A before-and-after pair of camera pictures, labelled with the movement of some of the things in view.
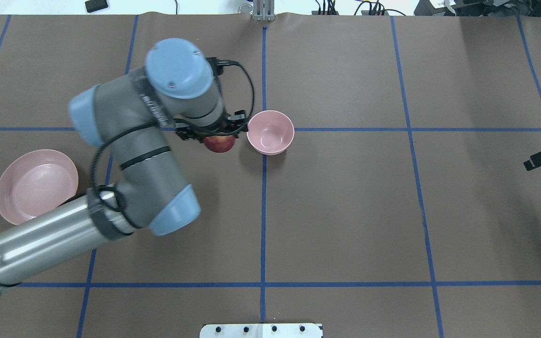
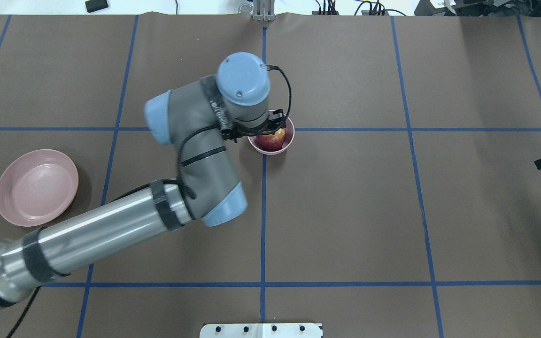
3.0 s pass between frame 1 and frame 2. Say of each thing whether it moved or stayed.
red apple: moved
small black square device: stayed
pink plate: stayed
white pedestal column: stayed
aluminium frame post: stayed
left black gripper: moved
